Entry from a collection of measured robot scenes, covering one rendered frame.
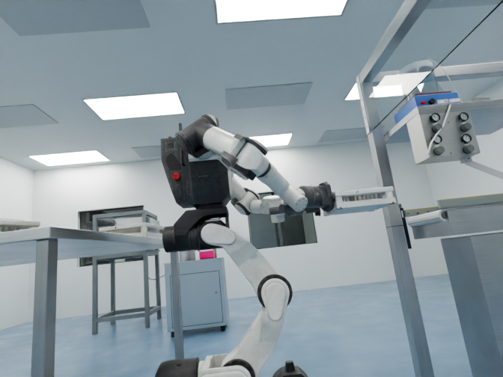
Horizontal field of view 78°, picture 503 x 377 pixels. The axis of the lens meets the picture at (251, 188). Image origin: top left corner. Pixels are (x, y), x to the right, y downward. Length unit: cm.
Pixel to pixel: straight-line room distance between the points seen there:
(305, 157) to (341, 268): 235
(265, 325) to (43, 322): 74
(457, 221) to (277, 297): 78
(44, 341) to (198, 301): 257
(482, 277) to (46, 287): 155
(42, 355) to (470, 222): 153
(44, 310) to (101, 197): 591
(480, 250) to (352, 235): 514
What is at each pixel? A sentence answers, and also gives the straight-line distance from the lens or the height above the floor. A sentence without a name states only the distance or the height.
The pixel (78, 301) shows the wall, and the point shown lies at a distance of 696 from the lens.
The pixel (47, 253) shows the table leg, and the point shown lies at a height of 80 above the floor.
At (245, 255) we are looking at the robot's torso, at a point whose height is 74.
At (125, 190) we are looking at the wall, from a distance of 679.
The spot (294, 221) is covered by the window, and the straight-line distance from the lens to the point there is 646.
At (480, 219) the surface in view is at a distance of 156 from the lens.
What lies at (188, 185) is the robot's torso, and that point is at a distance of 133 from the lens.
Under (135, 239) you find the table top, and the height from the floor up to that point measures 86.
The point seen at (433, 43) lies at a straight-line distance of 135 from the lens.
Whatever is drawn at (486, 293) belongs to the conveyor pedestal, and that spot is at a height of 49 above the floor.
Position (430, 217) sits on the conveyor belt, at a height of 81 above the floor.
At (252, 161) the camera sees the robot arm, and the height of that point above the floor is 104.
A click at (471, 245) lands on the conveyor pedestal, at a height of 68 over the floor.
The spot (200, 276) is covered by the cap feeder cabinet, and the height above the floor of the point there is 58.
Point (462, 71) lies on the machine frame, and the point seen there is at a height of 161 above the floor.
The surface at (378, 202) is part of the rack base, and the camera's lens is 138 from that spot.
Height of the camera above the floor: 73
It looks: 12 degrees up
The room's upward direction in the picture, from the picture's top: 6 degrees counter-clockwise
